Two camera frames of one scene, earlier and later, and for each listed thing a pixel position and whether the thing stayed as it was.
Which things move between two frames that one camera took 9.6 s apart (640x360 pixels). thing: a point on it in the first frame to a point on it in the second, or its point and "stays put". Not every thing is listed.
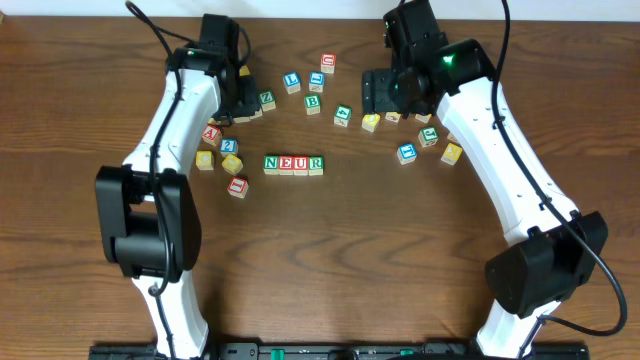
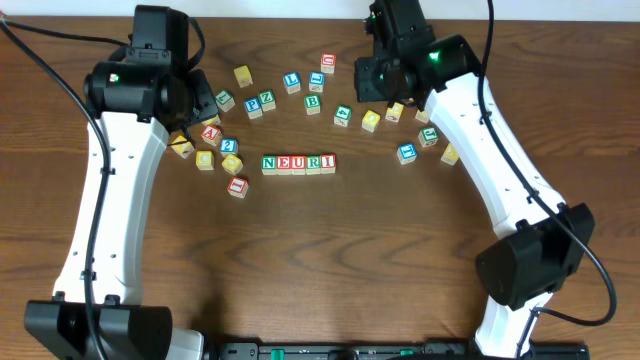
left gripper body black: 245,106 to 204,100
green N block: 271,165 stays put
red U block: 300,165 stays put
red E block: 285,165 stays put
